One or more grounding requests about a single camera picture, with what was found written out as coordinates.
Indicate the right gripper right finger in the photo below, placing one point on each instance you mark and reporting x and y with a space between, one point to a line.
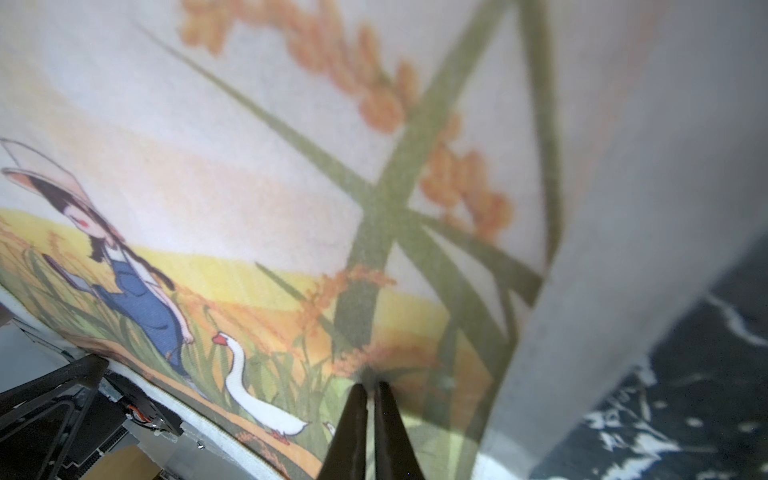
394 454

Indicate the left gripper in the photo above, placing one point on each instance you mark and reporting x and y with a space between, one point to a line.
71 418

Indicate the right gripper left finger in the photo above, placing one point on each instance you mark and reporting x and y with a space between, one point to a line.
346 457

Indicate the cream bag yellow handles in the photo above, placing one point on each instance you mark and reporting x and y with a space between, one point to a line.
498 207

